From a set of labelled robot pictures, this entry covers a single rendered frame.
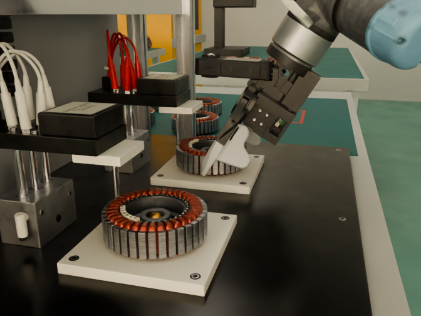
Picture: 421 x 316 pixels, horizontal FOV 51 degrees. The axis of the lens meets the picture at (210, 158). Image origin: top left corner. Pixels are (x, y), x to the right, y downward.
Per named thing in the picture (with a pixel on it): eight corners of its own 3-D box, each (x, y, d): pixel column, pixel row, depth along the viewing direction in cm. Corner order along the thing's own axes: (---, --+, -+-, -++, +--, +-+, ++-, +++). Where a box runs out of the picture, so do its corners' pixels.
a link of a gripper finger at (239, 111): (224, 143, 60) (258, 92, 61) (215, 137, 60) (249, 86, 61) (222, 150, 65) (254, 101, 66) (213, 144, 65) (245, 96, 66)
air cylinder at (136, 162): (151, 159, 77) (149, 128, 75) (133, 173, 70) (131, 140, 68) (124, 157, 78) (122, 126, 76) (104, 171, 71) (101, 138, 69)
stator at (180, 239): (175, 205, 55) (175, 179, 54) (227, 242, 46) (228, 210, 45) (89, 229, 49) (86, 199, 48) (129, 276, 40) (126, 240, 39)
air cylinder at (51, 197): (77, 219, 54) (73, 177, 53) (41, 249, 48) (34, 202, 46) (42, 214, 56) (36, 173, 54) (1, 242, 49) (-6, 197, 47)
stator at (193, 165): (251, 157, 74) (252, 136, 73) (239, 180, 64) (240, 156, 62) (188, 152, 76) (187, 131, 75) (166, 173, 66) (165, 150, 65)
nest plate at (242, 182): (264, 162, 75) (264, 155, 75) (249, 194, 62) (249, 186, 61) (181, 155, 79) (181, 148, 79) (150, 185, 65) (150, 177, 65)
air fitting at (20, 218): (31, 237, 47) (27, 212, 46) (24, 242, 46) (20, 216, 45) (22, 236, 48) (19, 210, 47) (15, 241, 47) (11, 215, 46)
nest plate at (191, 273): (237, 223, 53) (237, 214, 53) (204, 296, 39) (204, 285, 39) (123, 210, 57) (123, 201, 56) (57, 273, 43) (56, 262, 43)
